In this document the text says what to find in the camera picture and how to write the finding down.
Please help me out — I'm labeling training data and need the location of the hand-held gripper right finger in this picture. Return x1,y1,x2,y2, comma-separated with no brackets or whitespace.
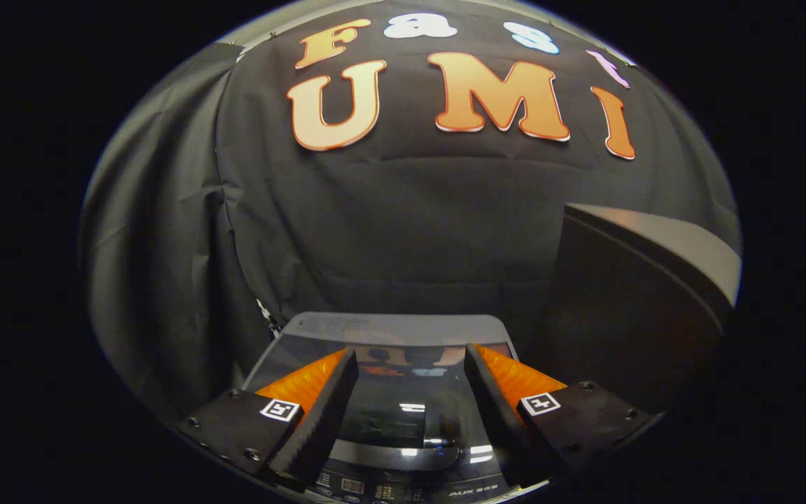
463,343,656,489

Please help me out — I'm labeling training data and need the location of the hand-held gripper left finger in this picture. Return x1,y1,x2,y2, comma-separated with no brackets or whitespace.
176,346,360,492

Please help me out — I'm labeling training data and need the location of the grey washing machine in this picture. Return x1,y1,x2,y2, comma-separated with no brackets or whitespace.
242,311,538,504

